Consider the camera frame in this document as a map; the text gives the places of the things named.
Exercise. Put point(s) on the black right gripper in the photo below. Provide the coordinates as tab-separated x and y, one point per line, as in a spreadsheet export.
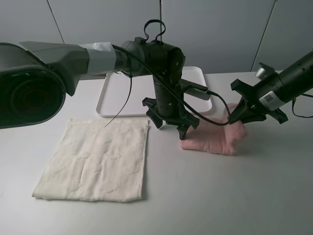
258	101

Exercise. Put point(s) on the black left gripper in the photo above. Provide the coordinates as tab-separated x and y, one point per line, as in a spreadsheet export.
166	108

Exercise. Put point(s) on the pink towel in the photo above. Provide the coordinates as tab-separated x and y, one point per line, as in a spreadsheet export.
214	139

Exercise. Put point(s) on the cream white towel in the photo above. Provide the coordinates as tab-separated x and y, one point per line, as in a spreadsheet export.
97	160

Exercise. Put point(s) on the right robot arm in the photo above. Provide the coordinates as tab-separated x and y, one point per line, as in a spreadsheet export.
296	79

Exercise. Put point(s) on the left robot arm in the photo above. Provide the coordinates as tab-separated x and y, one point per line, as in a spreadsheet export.
35	78

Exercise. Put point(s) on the white rectangular plastic tray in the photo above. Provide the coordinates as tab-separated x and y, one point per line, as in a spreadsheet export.
116	89

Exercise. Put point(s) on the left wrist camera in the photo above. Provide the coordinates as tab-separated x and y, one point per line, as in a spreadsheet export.
194	89

